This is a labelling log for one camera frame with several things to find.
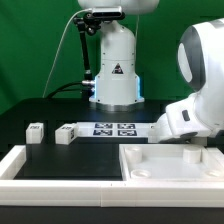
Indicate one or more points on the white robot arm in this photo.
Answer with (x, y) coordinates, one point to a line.
(200, 59)

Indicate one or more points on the AprilTag base sheet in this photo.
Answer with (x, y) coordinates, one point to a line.
(112, 130)

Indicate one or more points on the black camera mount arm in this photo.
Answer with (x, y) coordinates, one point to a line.
(88, 77)

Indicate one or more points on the grey rear camera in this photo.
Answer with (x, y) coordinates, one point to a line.
(107, 13)

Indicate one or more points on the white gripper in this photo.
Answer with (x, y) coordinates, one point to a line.
(179, 128)

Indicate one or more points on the white U-shaped fence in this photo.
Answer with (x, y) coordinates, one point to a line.
(207, 193)

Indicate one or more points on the white square tabletop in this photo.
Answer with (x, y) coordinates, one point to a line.
(170, 162)

